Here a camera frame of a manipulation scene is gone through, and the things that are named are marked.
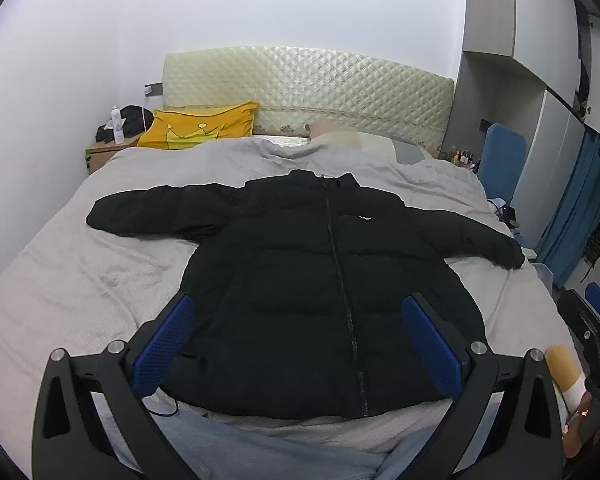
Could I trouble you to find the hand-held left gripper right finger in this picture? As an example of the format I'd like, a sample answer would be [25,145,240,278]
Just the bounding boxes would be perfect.
[401,292,566,480]

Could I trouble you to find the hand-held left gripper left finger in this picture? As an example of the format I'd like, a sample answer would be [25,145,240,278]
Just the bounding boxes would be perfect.
[32,294,197,480]

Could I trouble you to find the black puffer jacket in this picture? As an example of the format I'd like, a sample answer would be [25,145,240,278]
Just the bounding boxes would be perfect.
[86,170,526,420]

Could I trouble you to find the person's right forearm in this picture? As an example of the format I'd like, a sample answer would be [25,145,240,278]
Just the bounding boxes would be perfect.
[545,344,588,406]

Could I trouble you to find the person's right hand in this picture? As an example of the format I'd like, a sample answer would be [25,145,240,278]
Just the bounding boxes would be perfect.
[564,394,596,458]

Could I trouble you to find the blue curtain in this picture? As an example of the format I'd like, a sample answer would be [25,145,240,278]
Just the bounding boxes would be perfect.
[535,130,600,288]

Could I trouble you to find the grey bed blanket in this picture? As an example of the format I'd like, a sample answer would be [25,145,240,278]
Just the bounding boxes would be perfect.
[0,135,581,480]

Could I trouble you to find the black bedside device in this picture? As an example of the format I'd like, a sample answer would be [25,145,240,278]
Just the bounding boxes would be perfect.
[495,200,522,231]

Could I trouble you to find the person's light blue pants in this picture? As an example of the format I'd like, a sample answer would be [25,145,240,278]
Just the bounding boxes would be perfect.
[150,400,461,480]

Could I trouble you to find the blue padded chair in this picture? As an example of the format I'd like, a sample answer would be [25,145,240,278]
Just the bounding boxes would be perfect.
[477,123,525,211]

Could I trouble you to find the group of small bottles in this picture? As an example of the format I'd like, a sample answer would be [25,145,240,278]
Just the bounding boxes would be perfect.
[440,147,481,168]

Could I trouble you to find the wooden nightstand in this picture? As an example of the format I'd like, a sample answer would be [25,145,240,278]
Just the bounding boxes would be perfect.
[84,140,141,177]

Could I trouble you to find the yellow crown pillow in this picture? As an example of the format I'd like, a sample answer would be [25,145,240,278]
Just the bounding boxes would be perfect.
[137,101,260,152]

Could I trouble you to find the white plastic bottle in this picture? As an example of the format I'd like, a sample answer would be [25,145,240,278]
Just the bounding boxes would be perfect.
[111,105,126,145]

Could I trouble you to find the grey white wardrobe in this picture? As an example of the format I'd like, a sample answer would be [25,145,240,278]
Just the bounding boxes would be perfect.
[442,0,600,201]

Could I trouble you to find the cream quilted headboard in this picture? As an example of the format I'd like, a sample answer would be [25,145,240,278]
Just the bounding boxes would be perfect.
[161,46,455,158]

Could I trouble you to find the thin black cable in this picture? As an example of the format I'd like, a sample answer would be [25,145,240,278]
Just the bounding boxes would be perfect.
[142,395,181,418]

